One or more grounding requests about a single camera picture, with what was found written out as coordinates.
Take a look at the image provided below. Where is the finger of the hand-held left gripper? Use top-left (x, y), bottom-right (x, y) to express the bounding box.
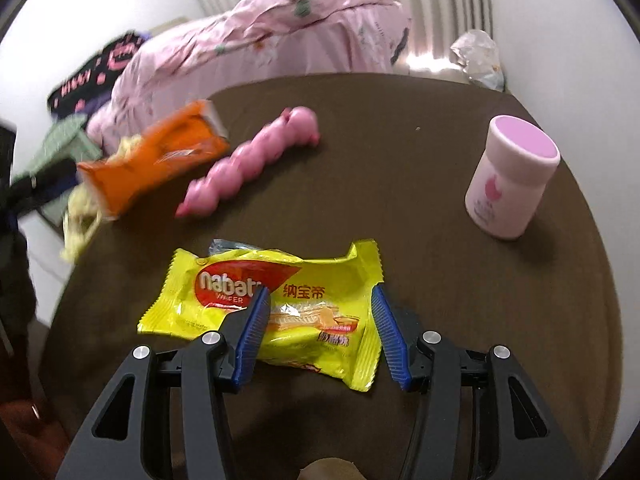
top-left (10, 157), bottom-right (81, 211)

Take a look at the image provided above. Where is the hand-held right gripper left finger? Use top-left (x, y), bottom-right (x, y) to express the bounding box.
top-left (55, 286), bottom-right (273, 480)

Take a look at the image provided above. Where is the pink floral duvet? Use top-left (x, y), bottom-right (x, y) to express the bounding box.
top-left (85, 0), bottom-right (414, 157)

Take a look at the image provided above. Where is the green checkered nightstand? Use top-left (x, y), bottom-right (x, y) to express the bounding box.
top-left (10, 112), bottom-right (107, 231)

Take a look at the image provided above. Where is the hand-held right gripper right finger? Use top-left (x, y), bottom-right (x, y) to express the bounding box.
top-left (370, 284), bottom-right (586, 480)

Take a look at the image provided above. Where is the pink round jar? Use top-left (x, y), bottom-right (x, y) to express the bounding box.
top-left (464, 115), bottom-right (561, 241)

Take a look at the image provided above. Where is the yellow plastic bag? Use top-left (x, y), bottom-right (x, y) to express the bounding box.
top-left (60, 135), bottom-right (147, 264)

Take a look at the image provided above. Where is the black Hello Kitty pillow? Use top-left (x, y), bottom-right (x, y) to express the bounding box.
top-left (47, 32), bottom-right (151, 121)

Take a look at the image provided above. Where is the clear crumpled plastic bag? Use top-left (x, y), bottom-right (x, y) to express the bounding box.
top-left (450, 29), bottom-right (506, 92)

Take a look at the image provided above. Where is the orange snack packet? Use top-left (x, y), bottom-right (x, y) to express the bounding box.
top-left (77, 100), bottom-right (231, 219)

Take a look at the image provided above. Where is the pink spiral toy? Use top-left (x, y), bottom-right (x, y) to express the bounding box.
top-left (175, 106), bottom-right (321, 219)

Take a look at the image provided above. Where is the yellow wafer packet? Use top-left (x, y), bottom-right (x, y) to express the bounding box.
top-left (137, 239), bottom-right (385, 392)

